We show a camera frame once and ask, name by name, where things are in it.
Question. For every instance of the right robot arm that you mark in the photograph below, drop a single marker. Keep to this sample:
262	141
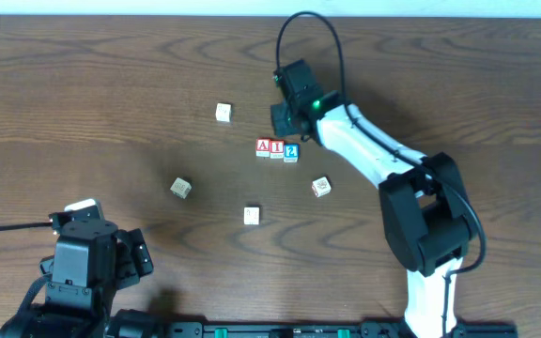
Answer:
428	220

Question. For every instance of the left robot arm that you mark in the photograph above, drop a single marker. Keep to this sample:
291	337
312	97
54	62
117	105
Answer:
33	319

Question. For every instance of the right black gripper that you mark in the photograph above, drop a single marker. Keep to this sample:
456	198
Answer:
282	118

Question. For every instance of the wooden block with M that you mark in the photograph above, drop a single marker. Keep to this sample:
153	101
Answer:
321	186

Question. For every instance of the red letter A block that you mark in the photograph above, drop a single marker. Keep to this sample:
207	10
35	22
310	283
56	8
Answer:
262	147

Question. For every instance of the red letter I block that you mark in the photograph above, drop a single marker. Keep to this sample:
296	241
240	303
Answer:
277	149

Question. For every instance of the wooden block green side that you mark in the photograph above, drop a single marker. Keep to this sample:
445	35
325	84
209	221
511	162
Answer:
181	188

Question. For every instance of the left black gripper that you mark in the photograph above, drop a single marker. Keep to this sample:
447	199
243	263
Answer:
138	253

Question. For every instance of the blue number 2 block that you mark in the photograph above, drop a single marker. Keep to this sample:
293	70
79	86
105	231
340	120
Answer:
291	153

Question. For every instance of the plain wooden block upper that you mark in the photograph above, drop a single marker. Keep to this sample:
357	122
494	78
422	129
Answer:
223	112

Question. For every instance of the wooden block blue H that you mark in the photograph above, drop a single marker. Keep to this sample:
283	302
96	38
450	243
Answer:
251	215

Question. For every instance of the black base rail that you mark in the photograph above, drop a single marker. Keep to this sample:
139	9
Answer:
368	329

